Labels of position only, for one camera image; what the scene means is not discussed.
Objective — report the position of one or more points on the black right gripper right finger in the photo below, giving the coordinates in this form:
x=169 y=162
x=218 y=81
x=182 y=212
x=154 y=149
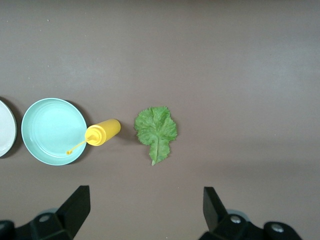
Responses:
x=212 y=210

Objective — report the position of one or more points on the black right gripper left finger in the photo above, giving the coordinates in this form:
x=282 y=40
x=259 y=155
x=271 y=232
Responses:
x=75 y=207

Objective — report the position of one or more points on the yellow mustard squeeze bottle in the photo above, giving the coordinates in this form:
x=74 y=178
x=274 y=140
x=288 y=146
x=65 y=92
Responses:
x=107 y=130

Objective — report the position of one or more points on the green lettuce leaf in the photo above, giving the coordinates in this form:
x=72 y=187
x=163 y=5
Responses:
x=155 y=130

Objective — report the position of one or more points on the mint green plate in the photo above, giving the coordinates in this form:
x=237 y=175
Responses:
x=50 y=125

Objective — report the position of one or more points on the beige plate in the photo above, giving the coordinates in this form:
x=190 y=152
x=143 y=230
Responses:
x=5 y=130

